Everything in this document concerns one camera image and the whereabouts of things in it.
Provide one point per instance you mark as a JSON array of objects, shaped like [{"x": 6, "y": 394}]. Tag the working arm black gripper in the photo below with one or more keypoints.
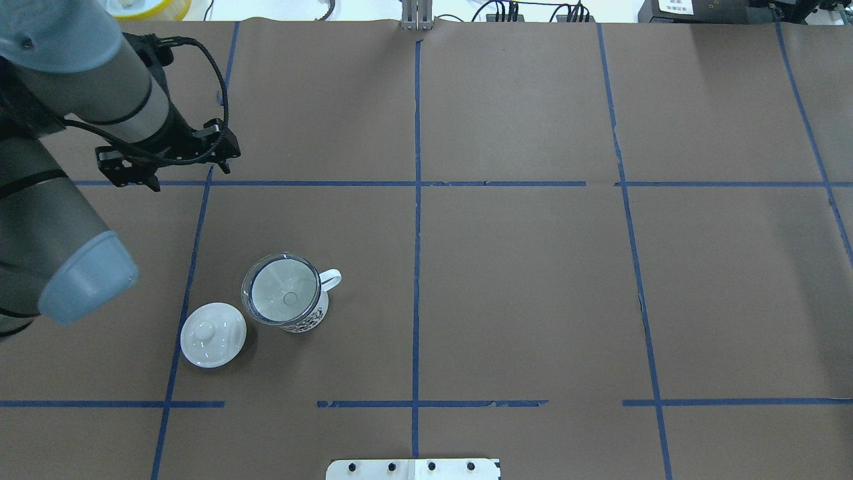
[{"x": 174, "y": 138}]

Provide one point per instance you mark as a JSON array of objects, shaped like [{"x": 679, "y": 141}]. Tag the white mug lid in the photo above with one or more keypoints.
[{"x": 213, "y": 335}]

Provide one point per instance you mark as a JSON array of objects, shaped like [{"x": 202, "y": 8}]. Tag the working silver UR robot arm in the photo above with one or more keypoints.
[{"x": 68, "y": 64}]

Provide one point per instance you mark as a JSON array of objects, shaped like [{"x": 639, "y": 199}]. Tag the yellow tape roll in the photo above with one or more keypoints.
[{"x": 147, "y": 10}]

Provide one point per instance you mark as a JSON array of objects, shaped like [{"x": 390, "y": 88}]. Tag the white enamel mug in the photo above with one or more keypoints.
[{"x": 329, "y": 280}]

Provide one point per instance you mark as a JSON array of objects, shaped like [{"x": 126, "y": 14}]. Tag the black computer box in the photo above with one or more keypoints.
[{"x": 704, "y": 12}]

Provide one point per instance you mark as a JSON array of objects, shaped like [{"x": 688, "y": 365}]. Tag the aluminium frame post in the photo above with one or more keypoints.
[{"x": 416, "y": 15}]

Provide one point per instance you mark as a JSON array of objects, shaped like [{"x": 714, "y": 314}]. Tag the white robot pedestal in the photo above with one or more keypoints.
[{"x": 435, "y": 468}]

